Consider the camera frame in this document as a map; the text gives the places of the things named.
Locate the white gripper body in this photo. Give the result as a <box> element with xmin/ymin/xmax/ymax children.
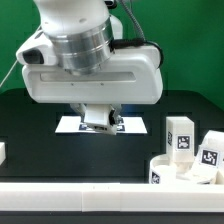
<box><xmin>16</xmin><ymin>31</ymin><xmax>163</xmax><ymax>104</ymax></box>

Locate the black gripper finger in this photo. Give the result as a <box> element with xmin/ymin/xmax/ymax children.
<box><xmin>109</xmin><ymin>104</ymin><xmax>122</xmax><ymax>126</ymax></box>
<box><xmin>70</xmin><ymin>103</ymin><xmax>86</xmax><ymax>117</ymax></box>

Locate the white round stool seat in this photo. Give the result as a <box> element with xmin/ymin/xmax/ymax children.
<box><xmin>149</xmin><ymin>154</ymin><xmax>217</xmax><ymax>185</ymax></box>

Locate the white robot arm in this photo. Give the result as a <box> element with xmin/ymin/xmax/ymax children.
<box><xmin>16</xmin><ymin>0</ymin><xmax>163</xmax><ymax>133</ymax></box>

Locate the paper sheet with markers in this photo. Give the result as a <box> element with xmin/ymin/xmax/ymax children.
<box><xmin>55</xmin><ymin>116</ymin><xmax>147</xmax><ymax>134</ymax></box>

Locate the white cable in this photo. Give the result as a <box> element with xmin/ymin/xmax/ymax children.
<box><xmin>0</xmin><ymin>59</ymin><xmax>19</xmax><ymax>88</ymax></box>

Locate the white front border rail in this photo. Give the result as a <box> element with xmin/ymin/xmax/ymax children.
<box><xmin>0</xmin><ymin>183</ymin><xmax>224</xmax><ymax>212</ymax></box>

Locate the white border rail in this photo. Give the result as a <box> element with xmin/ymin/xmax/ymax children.
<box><xmin>0</xmin><ymin>183</ymin><xmax>224</xmax><ymax>212</ymax></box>
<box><xmin>0</xmin><ymin>142</ymin><xmax>6</xmax><ymax>165</ymax></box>

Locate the white left border rail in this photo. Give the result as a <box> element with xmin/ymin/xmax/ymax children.
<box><xmin>0</xmin><ymin>142</ymin><xmax>6</xmax><ymax>165</ymax></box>

